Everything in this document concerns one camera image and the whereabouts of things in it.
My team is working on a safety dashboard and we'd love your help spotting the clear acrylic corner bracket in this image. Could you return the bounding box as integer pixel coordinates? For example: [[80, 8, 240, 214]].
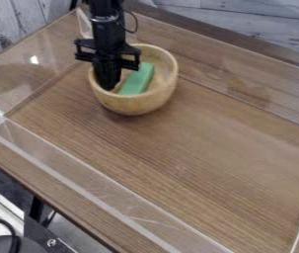
[[76, 8, 94, 39]]

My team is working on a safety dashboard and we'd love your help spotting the clear acrylic front barrier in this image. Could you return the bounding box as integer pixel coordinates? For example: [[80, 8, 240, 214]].
[[0, 115, 234, 253]]

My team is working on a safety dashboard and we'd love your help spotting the brown wooden bowl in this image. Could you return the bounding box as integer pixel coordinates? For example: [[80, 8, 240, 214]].
[[88, 43, 179, 116]]

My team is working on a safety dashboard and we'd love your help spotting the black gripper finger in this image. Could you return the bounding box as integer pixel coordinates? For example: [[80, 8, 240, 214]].
[[110, 64, 122, 89], [94, 62, 110, 90]]

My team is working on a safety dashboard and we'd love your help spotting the black metal base plate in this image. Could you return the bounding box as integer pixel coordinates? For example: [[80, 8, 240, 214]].
[[0, 224, 76, 253]]

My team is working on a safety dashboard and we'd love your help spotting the black table leg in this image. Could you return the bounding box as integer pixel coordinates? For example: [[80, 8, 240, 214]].
[[29, 197, 45, 222]]

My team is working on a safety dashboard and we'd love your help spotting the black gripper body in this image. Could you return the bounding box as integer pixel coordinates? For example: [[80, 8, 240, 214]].
[[73, 39, 142, 70]]

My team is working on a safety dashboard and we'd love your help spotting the green rectangular block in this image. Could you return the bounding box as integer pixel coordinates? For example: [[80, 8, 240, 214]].
[[118, 62, 154, 96]]

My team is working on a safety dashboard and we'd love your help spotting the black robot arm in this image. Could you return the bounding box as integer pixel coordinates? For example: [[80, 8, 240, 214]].
[[73, 0, 142, 91]]

